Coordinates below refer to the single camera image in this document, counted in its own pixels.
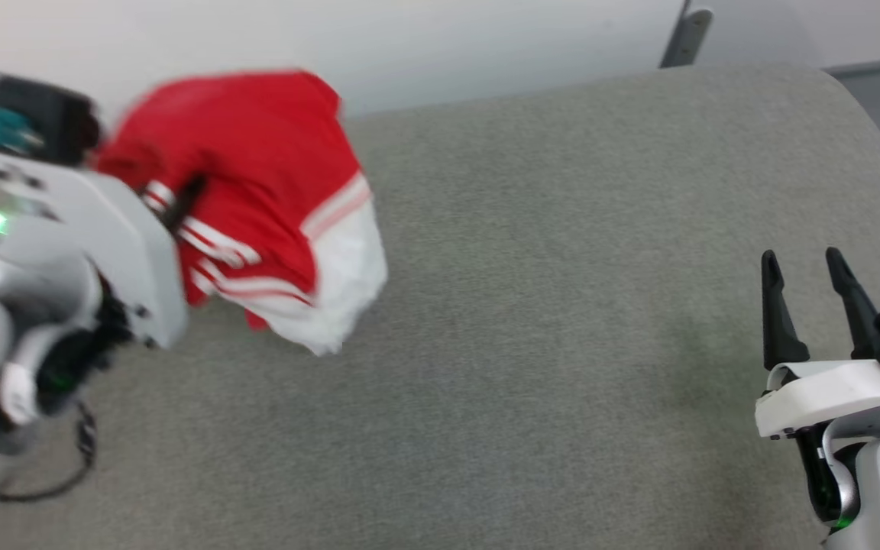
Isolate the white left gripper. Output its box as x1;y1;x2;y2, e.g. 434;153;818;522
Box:
0;164;209;350

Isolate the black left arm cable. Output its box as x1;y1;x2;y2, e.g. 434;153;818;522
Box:
0;399;99;503

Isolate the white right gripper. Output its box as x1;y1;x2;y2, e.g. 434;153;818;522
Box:
755;247;880;440

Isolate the red white striped garment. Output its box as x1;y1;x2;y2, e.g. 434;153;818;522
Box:
96;69;389;358

